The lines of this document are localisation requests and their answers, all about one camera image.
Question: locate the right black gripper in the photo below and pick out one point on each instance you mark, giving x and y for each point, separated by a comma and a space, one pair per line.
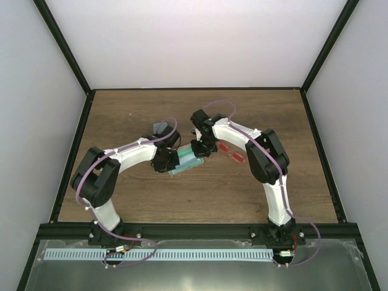
198, 153

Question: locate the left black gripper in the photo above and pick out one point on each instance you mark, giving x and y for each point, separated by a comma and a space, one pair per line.
158, 168

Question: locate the light grey glasses case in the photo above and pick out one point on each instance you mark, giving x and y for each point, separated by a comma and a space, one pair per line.
178, 169

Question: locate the blue-grey glasses case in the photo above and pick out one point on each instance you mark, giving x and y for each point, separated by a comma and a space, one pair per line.
159, 127

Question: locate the red lens sunglasses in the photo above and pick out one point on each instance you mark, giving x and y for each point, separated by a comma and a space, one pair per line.
239, 158

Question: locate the light blue cloth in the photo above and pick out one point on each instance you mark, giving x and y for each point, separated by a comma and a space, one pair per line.
187, 158

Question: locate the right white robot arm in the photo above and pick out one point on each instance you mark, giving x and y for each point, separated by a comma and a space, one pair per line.
267, 159

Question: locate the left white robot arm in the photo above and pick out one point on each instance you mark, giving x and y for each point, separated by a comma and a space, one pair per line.
95, 178

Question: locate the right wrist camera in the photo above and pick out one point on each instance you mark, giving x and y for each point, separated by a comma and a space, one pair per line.
201, 123

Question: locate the light blue slotted cable duct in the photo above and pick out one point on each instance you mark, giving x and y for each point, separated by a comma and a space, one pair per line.
255, 255

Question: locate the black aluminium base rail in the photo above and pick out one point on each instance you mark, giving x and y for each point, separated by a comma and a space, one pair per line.
257, 233

